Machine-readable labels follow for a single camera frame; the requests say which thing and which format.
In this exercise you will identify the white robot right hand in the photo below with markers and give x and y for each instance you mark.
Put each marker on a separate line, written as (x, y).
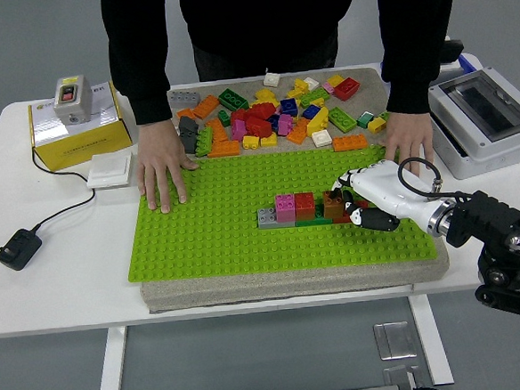
(382, 188)

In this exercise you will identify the person's left hand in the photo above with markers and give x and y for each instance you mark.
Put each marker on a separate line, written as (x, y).
(410, 135)

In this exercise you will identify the person's right hand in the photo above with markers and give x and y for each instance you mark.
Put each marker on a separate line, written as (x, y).
(159, 153)

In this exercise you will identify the brown square toy brick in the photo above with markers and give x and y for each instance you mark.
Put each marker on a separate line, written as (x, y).
(331, 199)
(332, 213)

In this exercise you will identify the person's left forearm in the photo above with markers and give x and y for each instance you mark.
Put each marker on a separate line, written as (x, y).
(408, 82)

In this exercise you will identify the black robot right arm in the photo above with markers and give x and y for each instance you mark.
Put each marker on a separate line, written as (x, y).
(499, 232)

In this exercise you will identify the person's right forearm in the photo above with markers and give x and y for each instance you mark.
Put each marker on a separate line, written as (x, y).
(146, 96)

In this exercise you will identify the lime green toy brick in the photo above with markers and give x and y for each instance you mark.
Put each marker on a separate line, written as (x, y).
(204, 141)
(384, 115)
(313, 96)

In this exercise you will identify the dark grey toy brick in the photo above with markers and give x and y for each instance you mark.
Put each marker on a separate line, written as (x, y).
(188, 124)

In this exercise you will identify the teal and white brick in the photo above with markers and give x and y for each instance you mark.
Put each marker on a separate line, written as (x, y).
(365, 120)

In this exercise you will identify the small orange toy brick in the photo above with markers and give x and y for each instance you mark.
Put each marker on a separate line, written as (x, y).
(185, 113)

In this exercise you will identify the red long built brick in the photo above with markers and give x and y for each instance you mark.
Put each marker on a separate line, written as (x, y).
(341, 219)

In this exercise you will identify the orange long toy brick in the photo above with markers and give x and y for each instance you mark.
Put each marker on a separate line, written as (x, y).
(349, 142)
(224, 148)

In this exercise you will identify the grey long toy brick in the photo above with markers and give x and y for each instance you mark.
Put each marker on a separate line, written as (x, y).
(185, 97)

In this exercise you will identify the lime green long brick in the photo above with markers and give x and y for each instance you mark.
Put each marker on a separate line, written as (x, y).
(341, 119)

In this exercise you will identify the small dark green brick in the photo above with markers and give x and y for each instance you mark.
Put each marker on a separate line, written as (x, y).
(223, 117)

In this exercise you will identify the white toy brick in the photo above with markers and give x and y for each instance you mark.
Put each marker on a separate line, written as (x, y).
(322, 138)
(311, 83)
(272, 79)

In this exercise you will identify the large red toy brick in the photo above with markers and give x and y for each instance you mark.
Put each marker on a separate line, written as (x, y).
(346, 88)

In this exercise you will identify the red square built brick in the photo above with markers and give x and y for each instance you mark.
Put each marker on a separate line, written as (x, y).
(304, 205)

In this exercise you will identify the dark green long brick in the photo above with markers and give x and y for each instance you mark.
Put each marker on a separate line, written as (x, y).
(233, 98)

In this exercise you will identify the yellow sloped toy brick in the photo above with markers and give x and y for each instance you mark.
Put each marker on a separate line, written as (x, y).
(318, 121)

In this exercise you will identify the small pink toy brick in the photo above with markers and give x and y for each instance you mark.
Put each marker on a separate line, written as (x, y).
(328, 87)

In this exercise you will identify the pink built toy brick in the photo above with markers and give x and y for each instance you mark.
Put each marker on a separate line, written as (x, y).
(285, 206)

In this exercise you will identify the green studded baseplate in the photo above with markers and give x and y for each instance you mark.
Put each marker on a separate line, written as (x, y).
(224, 251)

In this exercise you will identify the grey built toy brick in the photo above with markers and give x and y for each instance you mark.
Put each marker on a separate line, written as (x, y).
(267, 217)

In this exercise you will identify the dark blue toy brick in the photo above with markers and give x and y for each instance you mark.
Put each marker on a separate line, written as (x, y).
(274, 121)

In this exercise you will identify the white power socket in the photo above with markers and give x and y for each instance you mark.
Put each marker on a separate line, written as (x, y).
(453, 72)

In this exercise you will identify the yellow cardboard box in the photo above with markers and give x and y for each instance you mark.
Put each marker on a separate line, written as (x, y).
(82, 145)

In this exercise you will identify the blue plastic bin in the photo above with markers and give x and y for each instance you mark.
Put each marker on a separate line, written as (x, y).
(468, 62)

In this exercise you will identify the black charger plug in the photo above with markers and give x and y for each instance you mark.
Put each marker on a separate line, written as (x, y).
(453, 49)

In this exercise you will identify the grey-brown foam mat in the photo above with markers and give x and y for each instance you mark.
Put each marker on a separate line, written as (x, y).
(293, 286)

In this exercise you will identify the silver floor plate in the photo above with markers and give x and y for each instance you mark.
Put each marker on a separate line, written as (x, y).
(395, 339)

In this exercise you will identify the white table leg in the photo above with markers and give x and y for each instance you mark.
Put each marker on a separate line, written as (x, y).
(111, 370)
(431, 339)

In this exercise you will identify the black power adapter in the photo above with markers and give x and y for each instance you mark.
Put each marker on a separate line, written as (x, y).
(18, 249)

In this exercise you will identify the person's torso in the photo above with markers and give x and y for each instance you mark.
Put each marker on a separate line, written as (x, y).
(265, 16)

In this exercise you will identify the white square wall switch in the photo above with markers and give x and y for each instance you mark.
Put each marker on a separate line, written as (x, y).
(108, 170)

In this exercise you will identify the grey enclosure with clear lid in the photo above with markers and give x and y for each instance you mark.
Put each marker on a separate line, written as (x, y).
(486, 112)

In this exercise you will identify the grey push-button switch box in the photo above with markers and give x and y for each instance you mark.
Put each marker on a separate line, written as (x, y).
(73, 105)

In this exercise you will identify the silver floor bracket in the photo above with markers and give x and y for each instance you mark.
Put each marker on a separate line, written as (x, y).
(404, 379)

